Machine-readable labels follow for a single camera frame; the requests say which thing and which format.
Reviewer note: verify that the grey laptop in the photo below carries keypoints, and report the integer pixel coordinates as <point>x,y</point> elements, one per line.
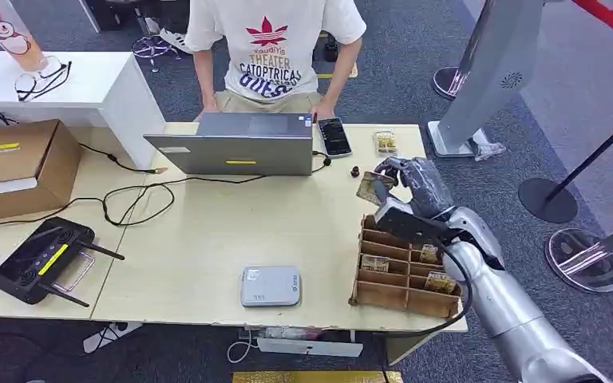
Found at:
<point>232,150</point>

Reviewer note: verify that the white cabinet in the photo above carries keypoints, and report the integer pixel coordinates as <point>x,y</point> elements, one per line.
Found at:
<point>100,90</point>

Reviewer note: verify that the cartoon print cup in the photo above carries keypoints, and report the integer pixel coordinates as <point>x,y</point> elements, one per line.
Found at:
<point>7,31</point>

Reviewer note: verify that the white power strip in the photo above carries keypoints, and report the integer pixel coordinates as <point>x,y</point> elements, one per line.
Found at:
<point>309,347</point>

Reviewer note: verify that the yellow floor tape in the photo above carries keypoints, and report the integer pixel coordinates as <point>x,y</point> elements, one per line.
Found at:
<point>353,73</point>

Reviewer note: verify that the black rimmed glasses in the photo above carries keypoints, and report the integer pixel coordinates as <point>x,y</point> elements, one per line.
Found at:
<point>31,90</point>

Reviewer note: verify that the black smartphone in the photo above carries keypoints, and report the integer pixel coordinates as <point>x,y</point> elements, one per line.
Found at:
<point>334,137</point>

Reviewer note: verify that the gold sheet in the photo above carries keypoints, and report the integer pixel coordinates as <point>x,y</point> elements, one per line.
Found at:
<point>306,377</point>

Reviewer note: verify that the clear plastic card sleeve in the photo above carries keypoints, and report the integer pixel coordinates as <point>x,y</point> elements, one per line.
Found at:
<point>85,269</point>

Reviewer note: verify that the chrome chair base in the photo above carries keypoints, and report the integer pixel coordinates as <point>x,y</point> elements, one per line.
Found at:
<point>150,47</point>

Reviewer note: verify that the person's right hand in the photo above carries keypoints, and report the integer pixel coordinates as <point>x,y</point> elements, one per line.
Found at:
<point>207,112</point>

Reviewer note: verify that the white shoe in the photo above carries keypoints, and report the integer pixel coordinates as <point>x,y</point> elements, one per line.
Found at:
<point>175,41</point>

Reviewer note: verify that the chrome stanchion with round base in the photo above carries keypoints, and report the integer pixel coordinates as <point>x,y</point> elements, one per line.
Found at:
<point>445,82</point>
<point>584,261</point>

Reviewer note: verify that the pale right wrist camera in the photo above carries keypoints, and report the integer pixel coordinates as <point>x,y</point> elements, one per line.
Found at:
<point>407,224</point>

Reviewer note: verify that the black tripod stand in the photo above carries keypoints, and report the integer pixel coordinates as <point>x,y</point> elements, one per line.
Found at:
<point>330,50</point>

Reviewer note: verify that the brown cardboard box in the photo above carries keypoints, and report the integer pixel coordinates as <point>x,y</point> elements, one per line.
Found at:
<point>15,169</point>

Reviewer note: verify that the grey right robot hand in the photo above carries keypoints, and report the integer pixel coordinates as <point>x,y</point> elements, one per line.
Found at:
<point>425,185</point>

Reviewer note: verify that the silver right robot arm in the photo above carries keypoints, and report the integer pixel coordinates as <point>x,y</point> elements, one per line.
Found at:
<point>507,306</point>

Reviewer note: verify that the small black knob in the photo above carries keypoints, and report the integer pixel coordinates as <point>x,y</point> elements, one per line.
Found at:
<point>355,172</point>

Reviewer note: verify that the flat grey device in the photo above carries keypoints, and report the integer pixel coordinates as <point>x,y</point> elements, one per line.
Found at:
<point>270,287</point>

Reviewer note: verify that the wooden card box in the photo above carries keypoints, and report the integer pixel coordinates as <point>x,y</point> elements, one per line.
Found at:
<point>386,297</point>

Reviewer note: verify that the red barrier belt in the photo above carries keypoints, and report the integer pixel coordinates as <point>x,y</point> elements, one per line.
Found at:
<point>610,18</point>

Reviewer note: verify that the white desk foot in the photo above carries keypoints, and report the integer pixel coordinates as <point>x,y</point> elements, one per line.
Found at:
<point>108,336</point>

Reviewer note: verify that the person's left hand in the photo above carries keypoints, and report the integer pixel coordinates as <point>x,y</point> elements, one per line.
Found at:
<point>323,112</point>

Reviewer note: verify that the person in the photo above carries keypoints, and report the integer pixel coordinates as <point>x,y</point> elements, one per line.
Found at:
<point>272,53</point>

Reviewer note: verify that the black router with antennas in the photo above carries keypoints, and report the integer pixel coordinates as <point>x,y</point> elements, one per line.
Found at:
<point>37,261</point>

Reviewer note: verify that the clear pack of gold cards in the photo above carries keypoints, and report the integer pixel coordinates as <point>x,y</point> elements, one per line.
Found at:
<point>386,142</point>

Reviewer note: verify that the black stanchion with round base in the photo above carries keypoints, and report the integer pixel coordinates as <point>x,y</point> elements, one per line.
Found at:
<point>547,201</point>

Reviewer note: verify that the grey standing panel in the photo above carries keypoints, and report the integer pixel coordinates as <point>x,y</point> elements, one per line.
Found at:
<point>497,69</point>

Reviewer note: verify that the gold printed card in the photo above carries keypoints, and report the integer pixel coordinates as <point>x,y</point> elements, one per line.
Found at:
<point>372,190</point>
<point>440,283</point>
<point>375,263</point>
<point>429,254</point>

